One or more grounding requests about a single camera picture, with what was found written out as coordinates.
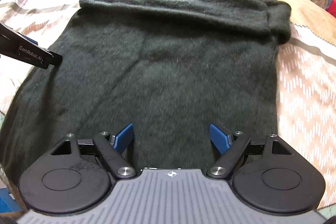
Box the dark green knit sweater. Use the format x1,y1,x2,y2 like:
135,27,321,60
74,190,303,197
1,0,291,183

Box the tan patterned bed sheet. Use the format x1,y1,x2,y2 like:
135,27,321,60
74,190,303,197
1,0,335,207

